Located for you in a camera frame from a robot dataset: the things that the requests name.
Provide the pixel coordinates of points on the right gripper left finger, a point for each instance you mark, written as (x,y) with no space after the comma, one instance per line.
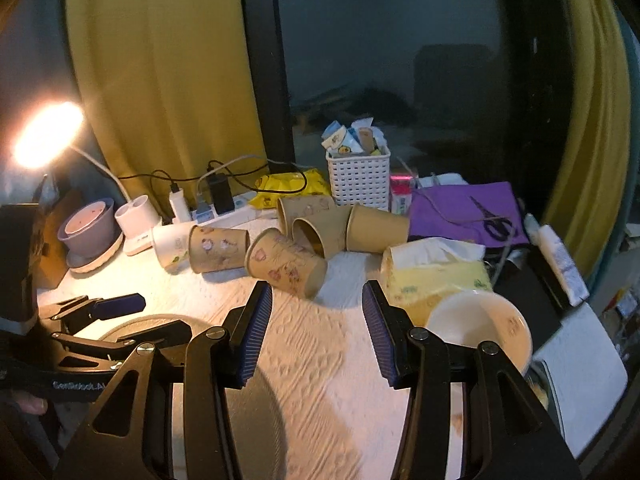
(255,330)

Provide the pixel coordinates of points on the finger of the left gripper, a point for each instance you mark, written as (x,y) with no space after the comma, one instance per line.
(169,334)
(77,313)

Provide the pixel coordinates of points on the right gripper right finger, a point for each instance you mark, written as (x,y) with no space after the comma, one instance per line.
(411,357)

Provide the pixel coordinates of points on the brown flower paper cup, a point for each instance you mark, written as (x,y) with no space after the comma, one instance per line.
(285,265)

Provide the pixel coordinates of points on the brown cartoon paper cup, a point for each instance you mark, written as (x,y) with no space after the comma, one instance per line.
(216,249)

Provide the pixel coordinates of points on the white paper cup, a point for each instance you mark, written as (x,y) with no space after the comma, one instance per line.
(171,243)

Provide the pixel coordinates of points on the plain brown paper cup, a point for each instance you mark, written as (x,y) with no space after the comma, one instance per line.
(374,230)
(323,233)

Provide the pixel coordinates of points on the printed brown paper cup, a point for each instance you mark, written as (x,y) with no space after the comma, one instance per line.
(290,208)

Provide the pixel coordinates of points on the person left hand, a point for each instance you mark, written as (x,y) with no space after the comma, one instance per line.
(25,401)

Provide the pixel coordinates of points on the white scalloped plate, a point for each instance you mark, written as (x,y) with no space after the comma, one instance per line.
(82,265)

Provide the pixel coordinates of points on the cardboard box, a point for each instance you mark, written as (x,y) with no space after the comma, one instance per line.
(52,266)

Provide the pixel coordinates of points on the round grey placemat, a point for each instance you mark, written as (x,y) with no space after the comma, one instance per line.
(256,420)

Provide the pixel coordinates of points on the white bear mug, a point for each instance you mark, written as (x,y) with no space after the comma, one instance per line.
(470,317)

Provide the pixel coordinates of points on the purple bowl with lid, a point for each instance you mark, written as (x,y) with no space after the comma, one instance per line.
(91,229)

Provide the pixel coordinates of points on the yellow tissue pack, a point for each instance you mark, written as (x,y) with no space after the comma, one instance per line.
(417,276)

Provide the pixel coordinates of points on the white usb charger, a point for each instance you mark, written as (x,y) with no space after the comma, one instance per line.
(178,205)

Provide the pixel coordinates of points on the black box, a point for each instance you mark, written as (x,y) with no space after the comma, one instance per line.
(527,281)

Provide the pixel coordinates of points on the black power adapter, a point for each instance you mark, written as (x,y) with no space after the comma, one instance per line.
(220,193)

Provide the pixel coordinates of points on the white power strip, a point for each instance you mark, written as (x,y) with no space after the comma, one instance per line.
(243,212)

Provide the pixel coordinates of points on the black scissors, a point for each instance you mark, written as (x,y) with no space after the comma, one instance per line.
(498,228)

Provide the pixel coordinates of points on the purple cloth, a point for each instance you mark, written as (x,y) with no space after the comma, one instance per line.
(446,211)

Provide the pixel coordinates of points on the yellow snack bag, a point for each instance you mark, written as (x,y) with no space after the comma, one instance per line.
(268,189)

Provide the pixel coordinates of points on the pink small box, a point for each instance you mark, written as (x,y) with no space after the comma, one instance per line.
(401,188)

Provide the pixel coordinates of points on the white tube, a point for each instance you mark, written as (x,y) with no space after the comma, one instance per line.
(557,266)

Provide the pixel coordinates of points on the white desk lamp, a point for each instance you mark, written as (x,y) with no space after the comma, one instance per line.
(50,135)

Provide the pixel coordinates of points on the white perforated basket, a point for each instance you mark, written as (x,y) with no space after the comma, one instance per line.
(360,179)

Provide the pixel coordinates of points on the yellow curtain right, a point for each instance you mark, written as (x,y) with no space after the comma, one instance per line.
(588,191)

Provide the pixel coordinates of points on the yellow curtain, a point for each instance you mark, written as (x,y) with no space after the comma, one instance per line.
(588,191)
(165,85)

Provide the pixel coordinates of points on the yellow curtain left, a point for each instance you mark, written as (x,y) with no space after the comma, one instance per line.
(165,85)

